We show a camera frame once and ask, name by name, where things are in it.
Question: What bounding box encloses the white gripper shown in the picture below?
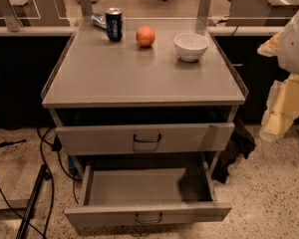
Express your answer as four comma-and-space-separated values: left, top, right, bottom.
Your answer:
257, 10, 299, 141

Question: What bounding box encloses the blue pepsi can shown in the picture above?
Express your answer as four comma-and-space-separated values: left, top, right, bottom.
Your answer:
106, 8, 123, 42

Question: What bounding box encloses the grey drawer cabinet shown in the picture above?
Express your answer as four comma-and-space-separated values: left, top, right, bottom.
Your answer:
40, 17, 250, 181

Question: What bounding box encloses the grey open lower drawer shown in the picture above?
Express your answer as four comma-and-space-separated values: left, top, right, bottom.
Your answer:
65, 159, 231, 227

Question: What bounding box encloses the grey upper drawer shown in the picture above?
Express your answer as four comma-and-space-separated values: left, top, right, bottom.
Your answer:
56, 122, 234, 155

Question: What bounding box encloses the dark cloth on floor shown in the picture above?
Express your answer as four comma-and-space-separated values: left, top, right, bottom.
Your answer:
212, 117, 256, 183

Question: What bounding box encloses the white ceramic bowl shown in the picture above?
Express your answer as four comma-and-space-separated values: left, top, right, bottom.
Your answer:
173, 33, 209, 63

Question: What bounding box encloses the orange fruit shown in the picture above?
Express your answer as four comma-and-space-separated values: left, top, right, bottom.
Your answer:
136, 26, 155, 47

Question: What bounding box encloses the crumpled blue chip bag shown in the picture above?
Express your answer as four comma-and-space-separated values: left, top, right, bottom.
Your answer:
91, 13, 107, 29

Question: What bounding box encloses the clear acrylic barrier panel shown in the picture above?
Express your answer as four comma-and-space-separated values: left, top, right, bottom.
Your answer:
0, 0, 299, 33

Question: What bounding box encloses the black bar on floor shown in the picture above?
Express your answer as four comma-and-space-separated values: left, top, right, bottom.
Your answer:
16, 164, 47, 239

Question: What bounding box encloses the black cable on floor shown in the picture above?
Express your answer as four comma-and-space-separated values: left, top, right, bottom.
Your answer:
0, 126, 83, 239

